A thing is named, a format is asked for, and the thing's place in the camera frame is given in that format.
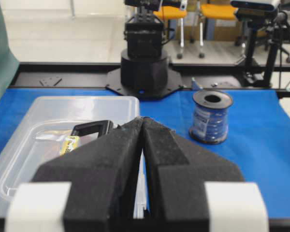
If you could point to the blue wire spool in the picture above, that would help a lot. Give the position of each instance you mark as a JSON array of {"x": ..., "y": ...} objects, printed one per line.
[{"x": 210, "y": 116}]

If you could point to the yellow packaged item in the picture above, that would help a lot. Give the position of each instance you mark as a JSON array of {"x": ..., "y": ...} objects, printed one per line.
[{"x": 70, "y": 143}]

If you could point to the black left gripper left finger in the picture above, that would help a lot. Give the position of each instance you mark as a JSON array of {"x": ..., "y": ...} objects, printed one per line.
[{"x": 83, "y": 190}]

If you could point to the orange chair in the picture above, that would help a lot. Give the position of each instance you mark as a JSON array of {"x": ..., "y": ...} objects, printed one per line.
[
  {"x": 212, "y": 11},
  {"x": 172, "y": 9}
]

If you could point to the orange chair left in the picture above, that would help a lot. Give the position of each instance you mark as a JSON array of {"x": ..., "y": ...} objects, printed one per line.
[{"x": 172, "y": 9}]

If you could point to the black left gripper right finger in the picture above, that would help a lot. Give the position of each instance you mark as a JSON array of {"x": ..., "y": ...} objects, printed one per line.
[{"x": 195, "y": 190}]

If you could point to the orange chair right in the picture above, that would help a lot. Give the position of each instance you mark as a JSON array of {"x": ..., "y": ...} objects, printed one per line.
[{"x": 212, "y": 11}]

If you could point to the clear plastic tool box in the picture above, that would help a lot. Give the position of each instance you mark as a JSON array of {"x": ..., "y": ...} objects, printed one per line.
[{"x": 40, "y": 135}]

